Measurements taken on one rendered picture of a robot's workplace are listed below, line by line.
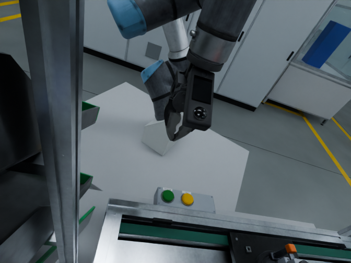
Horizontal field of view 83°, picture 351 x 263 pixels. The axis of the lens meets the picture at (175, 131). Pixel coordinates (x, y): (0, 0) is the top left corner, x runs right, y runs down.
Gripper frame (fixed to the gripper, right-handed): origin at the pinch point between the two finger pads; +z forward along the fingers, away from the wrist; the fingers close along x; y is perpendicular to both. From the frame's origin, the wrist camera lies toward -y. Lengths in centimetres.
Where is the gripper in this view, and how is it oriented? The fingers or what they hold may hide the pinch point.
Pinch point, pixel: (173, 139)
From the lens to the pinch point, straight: 48.0
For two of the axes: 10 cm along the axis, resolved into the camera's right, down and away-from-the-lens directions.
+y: -0.2, -6.6, 7.6
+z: -3.1, 7.2, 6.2
